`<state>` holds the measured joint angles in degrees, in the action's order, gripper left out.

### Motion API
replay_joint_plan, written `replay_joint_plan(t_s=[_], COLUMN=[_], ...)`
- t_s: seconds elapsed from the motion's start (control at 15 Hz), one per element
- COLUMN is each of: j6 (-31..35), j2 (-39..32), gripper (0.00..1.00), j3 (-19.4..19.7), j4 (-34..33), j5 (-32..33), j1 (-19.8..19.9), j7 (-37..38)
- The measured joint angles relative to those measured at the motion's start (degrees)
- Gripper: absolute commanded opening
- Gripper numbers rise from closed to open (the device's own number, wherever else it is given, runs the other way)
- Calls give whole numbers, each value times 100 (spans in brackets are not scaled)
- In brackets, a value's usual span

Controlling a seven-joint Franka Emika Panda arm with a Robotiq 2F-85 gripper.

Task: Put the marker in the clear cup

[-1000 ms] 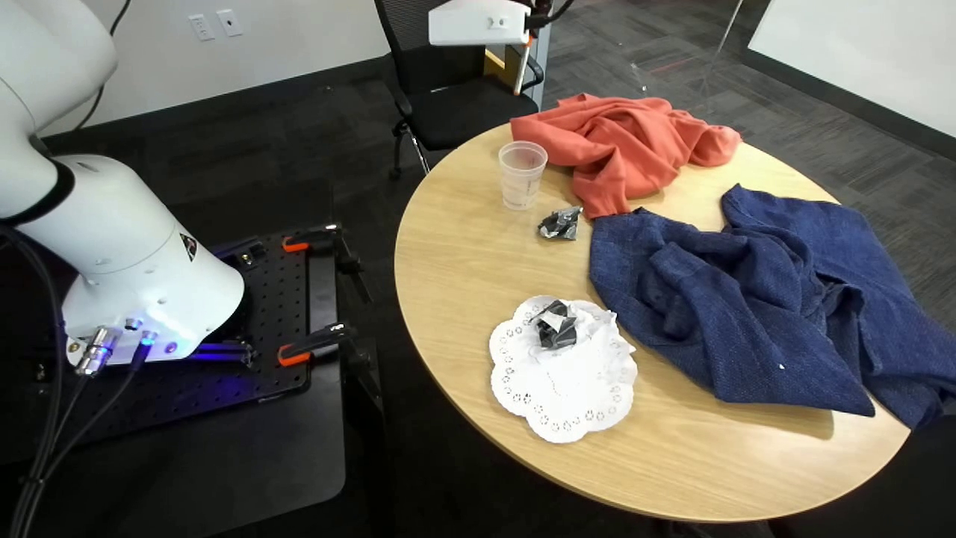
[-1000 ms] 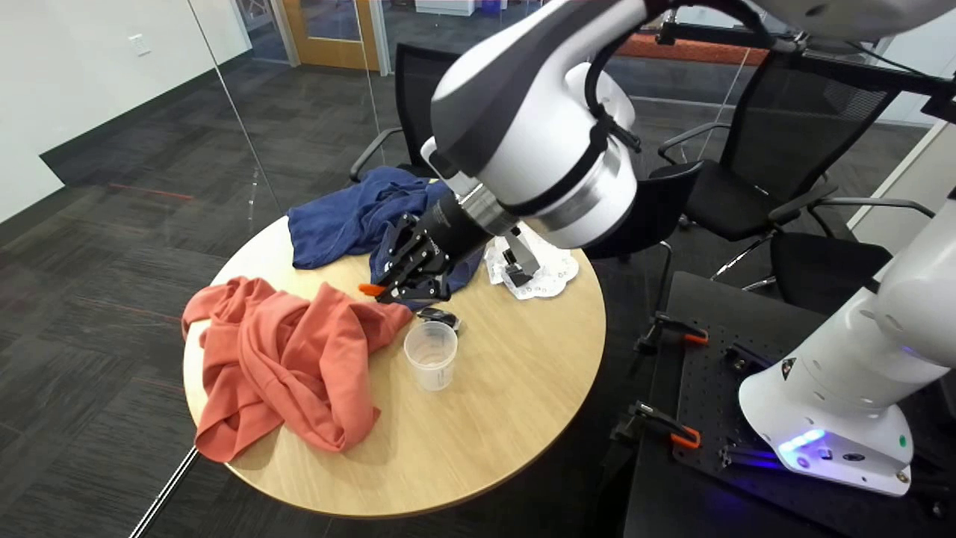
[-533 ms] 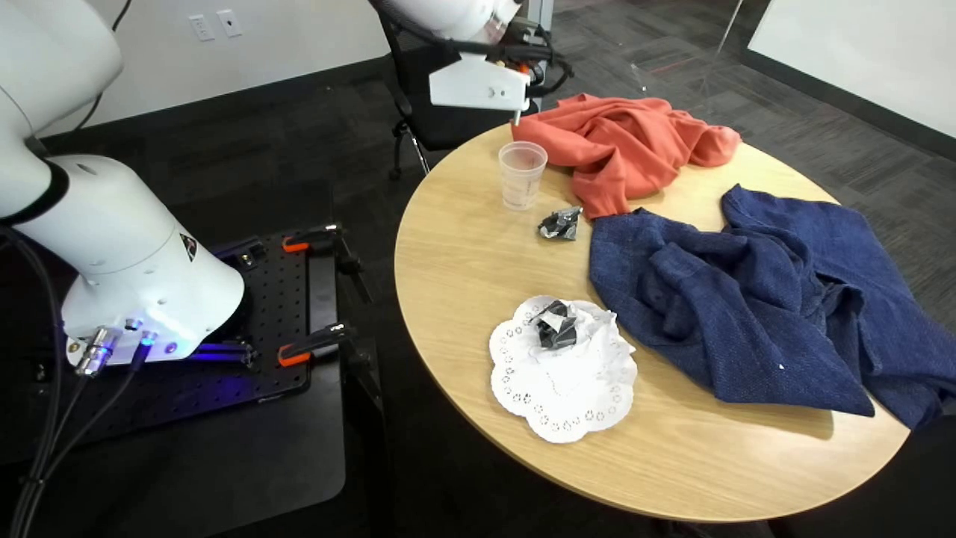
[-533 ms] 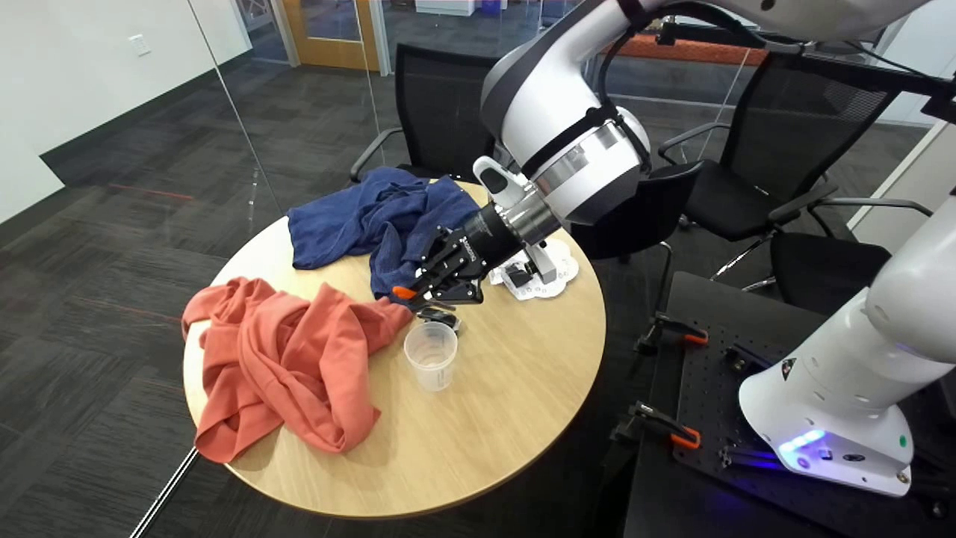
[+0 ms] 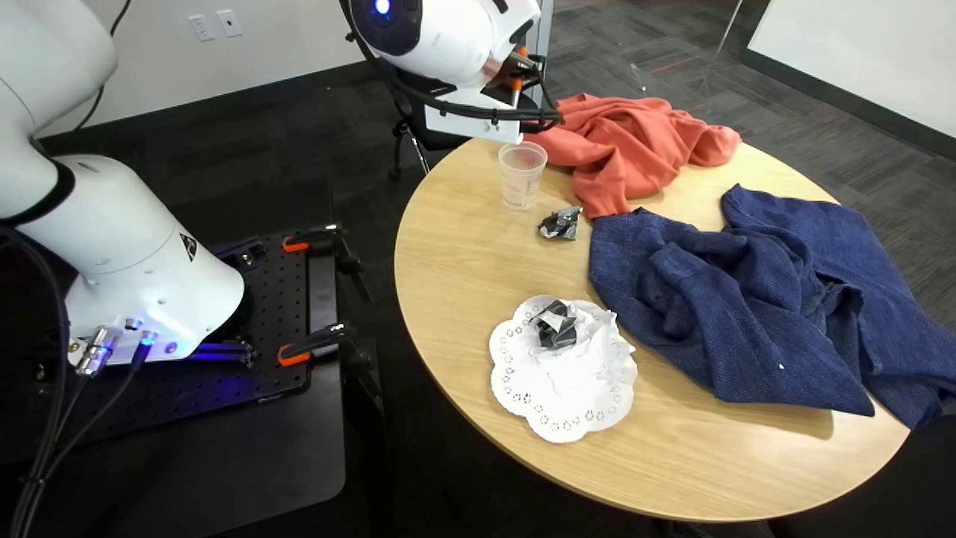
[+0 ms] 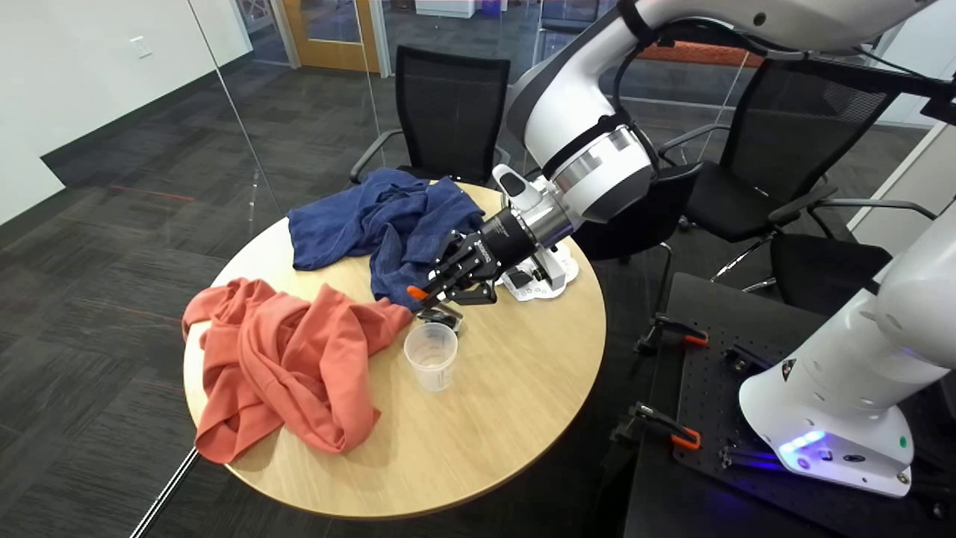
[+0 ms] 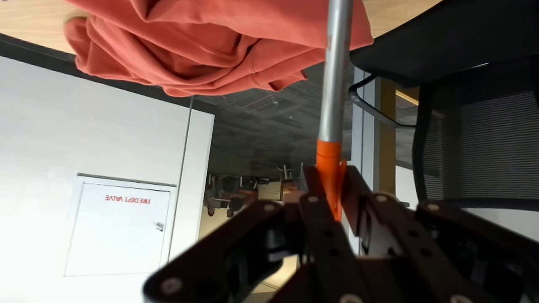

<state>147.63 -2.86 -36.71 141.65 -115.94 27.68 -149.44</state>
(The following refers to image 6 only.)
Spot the orange cloth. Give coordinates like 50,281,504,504
178,277,414,469

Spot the small black binder clip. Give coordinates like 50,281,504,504
420,300,468,336

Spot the black armrest office chair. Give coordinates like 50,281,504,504
571,54,938,266

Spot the blue cloth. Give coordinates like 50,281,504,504
286,163,490,312

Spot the wooden glass door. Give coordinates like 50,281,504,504
280,0,384,75

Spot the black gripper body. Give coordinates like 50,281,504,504
475,205,546,277

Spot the orange bench seat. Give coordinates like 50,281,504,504
637,37,752,70

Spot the clear plastic cup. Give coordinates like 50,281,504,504
399,320,462,393

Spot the black mesh office chair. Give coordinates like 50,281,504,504
347,42,516,187

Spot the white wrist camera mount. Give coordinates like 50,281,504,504
490,160,546,217

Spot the orange black clamp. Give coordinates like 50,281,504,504
637,309,710,356
610,399,705,457

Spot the black robot stand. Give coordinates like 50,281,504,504
593,268,956,538

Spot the black upholstered chair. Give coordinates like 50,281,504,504
767,229,897,317

